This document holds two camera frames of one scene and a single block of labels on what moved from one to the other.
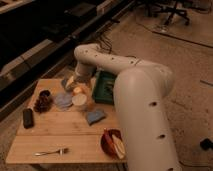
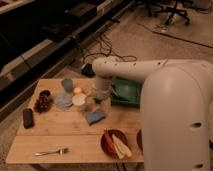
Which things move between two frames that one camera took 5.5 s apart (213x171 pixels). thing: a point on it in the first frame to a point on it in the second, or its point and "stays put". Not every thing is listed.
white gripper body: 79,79 to 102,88
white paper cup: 79,99 stays put
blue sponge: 95,116 stays put
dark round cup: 44,93 stays put
